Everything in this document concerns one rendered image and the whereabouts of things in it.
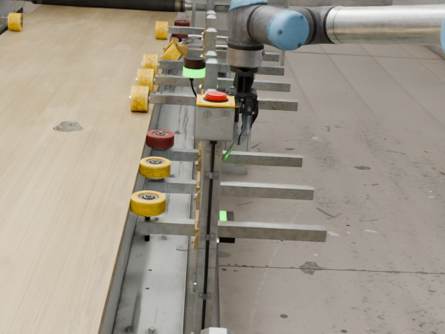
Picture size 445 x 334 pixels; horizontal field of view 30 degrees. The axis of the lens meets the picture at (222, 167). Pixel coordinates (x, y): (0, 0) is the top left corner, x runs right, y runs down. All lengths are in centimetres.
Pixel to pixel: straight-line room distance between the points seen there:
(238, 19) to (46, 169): 60
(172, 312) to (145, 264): 27
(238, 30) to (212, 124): 57
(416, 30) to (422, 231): 256
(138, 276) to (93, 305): 73
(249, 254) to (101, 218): 206
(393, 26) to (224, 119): 52
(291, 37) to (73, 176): 62
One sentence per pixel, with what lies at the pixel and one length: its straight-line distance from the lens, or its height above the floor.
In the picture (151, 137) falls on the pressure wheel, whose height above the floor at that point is 90.
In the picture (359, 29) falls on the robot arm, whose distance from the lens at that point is 193.
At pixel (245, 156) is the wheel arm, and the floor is 86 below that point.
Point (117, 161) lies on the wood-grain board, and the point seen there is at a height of 90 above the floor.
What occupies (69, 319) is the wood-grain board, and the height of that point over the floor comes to 90.
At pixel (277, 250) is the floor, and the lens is 387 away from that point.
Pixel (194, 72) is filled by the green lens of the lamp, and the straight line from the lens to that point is 226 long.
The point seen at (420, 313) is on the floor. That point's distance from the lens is 350.
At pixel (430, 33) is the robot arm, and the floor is 133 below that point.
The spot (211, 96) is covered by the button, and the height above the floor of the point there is 123.
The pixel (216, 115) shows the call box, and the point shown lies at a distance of 150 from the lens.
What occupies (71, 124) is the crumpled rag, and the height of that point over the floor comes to 91.
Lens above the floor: 160
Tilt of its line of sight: 19 degrees down
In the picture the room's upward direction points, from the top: 4 degrees clockwise
